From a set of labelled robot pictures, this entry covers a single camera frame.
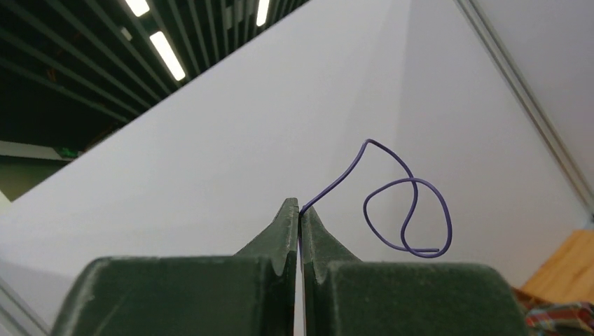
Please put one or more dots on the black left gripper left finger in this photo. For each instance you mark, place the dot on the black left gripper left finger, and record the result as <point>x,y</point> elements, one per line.
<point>251,292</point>

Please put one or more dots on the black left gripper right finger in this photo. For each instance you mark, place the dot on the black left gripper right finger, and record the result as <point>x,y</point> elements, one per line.
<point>344,295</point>

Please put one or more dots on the plaid flannel shirt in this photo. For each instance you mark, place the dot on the plaid flannel shirt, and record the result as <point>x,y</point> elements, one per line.
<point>548,318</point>

